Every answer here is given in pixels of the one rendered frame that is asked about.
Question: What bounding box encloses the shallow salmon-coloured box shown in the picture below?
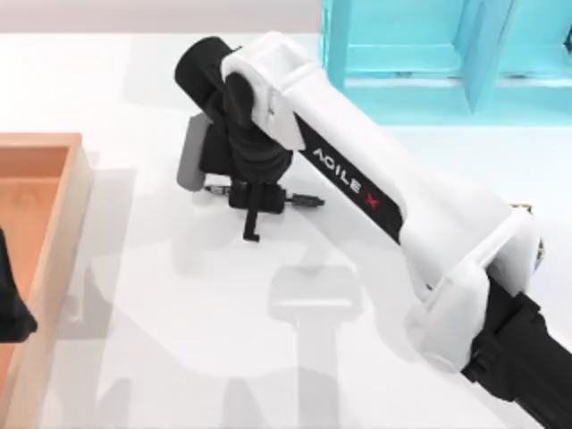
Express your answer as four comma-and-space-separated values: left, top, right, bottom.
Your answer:
0, 132, 95, 429

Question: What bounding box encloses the light blue rack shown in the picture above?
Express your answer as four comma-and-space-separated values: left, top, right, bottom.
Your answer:
320, 0, 572, 119

